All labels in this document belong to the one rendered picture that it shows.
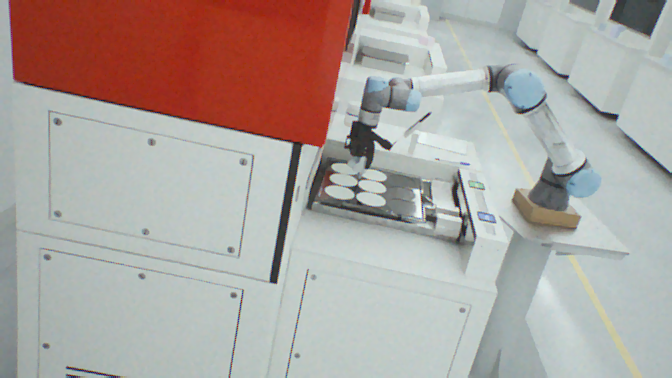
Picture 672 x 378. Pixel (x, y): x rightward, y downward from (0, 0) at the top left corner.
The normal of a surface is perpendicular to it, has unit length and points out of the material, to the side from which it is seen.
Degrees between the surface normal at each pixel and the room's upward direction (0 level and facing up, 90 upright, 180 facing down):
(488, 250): 90
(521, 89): 83
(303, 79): 90
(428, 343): 90
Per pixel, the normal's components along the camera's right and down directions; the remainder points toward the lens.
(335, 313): -0.09, 0.40
